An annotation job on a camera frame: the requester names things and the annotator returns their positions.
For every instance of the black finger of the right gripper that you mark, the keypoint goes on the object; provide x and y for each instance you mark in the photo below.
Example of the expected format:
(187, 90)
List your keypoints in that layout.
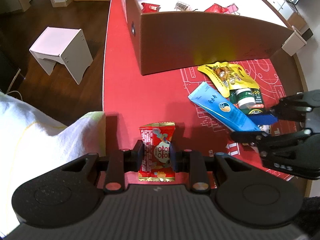
(281, 111)
(265, 142)

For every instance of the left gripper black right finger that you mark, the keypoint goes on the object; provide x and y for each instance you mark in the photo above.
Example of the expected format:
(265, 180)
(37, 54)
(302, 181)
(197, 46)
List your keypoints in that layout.
(190, 169)

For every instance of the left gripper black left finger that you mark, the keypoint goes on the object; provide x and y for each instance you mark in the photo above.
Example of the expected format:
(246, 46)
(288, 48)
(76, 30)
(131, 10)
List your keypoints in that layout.
(120, 162)

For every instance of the red white candy packet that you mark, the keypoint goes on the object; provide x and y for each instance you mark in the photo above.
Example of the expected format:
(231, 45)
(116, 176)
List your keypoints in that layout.
(156, 164)

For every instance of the green mentholatum blister card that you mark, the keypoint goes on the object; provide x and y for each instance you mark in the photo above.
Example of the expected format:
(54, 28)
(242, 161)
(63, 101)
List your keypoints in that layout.
(248, 100)

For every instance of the blue cream tube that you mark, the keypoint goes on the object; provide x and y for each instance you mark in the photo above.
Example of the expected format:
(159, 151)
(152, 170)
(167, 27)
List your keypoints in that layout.
(220, 108)

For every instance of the red snack packet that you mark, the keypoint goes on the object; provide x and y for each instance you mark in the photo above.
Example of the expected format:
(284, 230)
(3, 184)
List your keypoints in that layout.
(215, 8)

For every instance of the cotton swab bag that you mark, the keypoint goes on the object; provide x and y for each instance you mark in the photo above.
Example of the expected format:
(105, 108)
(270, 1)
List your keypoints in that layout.
(180, 6)

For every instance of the red candy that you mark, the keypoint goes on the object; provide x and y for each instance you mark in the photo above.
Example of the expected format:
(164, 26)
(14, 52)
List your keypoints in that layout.
(150, 8)

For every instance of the red flattened cardboard mat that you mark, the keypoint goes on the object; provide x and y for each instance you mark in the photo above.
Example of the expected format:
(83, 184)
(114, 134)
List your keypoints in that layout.
(131, 100)

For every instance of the white trash bin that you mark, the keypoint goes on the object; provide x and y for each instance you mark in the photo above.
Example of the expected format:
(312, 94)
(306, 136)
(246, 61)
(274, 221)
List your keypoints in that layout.
(294, 43)

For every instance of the white cloth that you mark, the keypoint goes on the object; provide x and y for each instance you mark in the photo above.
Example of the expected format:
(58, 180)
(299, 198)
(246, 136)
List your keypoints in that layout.
(33, 143)

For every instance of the white tv cabinet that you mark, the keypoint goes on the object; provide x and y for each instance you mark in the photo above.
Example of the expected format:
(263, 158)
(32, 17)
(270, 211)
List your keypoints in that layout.
(289, 12)

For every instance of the white small stool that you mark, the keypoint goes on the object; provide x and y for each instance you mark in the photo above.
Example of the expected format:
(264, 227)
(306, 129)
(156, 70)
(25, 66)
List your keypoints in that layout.
(64, 46)

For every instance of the brown cardboard box white inside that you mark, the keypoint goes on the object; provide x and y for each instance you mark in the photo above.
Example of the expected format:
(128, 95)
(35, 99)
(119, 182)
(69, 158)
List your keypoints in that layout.
(165, 41)

